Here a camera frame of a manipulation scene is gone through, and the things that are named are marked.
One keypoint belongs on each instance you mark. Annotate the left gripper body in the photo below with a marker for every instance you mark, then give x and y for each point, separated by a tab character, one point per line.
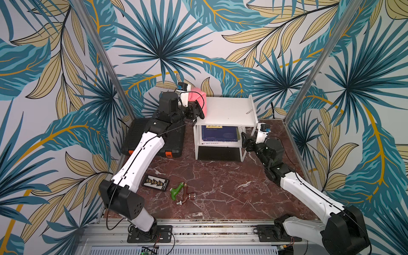
188	112

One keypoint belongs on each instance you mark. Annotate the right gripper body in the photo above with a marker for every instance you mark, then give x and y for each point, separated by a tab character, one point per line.
252	144

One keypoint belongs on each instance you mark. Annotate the pink cleaning cloth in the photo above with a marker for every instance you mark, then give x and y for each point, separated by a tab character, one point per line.
195	94

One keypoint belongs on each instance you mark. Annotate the white two-tier bookshelf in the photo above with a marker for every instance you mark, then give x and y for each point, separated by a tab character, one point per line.
224	111

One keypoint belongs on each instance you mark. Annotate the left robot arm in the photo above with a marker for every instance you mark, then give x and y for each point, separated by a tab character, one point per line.
119	194

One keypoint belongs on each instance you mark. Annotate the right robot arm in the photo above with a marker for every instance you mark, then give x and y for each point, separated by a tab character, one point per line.
341	230

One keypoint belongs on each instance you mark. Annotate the dark blue book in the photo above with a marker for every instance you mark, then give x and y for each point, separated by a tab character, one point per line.
220	134

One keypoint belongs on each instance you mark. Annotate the red copper pipe fitting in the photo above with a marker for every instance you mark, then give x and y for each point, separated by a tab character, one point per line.
186	196

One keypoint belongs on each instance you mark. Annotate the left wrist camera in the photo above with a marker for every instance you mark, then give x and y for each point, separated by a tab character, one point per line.
183	90

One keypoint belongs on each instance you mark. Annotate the green handled tool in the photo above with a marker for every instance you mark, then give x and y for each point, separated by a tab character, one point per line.
176	191

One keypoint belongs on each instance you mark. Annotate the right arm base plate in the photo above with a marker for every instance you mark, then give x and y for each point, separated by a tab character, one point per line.
272	233

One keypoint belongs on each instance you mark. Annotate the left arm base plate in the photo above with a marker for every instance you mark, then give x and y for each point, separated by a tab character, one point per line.
158	233

